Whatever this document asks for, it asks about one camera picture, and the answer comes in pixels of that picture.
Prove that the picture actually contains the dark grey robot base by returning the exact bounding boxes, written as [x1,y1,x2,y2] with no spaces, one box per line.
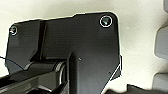
[5,12,123,94]

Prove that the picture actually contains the blue cable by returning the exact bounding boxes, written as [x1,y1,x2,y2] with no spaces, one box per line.
[0,55,17,70]

